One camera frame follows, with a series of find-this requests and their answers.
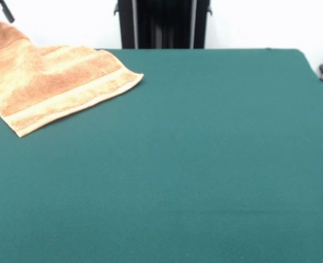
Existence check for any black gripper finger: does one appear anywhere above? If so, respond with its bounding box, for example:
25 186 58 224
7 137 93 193
0 0 16 24

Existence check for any orange terry towel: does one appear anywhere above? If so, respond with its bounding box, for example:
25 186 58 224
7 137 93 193
0 21 145 138

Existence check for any dark green table cloth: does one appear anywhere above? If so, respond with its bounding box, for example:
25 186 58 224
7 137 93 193
0 48 323 263

